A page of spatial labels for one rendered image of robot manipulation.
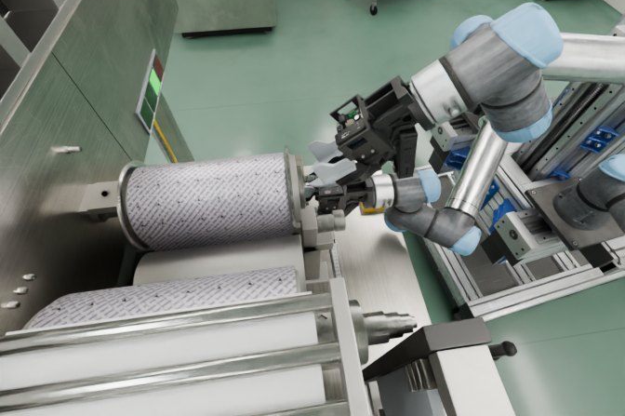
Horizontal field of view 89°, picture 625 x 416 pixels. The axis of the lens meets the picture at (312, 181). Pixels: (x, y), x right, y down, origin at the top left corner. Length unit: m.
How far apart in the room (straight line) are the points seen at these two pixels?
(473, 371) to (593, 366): 1.88
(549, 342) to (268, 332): 1.87
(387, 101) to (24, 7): 0.57
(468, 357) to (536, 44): 0.32
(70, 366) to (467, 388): 0.29
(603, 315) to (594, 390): 0.38
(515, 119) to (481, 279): 1.32
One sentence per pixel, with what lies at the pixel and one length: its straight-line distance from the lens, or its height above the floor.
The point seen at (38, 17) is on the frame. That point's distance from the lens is 0.68.
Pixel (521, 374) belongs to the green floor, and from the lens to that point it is 1.96.
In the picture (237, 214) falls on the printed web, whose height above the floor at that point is 1.28.
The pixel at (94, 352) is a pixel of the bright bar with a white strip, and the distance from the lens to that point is 0.32.
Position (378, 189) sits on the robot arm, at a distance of 0.69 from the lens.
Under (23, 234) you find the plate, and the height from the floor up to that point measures 1.36.
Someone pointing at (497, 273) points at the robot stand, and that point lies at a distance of 1.81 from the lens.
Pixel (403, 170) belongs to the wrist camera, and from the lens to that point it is 0.52.
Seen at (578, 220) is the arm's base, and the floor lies 0.84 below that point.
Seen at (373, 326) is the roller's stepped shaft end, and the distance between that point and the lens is 0.36.
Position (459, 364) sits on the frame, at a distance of 0.29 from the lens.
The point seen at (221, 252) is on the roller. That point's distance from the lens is 0.53.
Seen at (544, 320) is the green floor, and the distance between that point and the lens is 2.09.
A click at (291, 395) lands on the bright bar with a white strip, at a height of 1.44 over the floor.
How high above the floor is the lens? 1.70
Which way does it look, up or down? 55 degrees down
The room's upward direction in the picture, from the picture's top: straight up
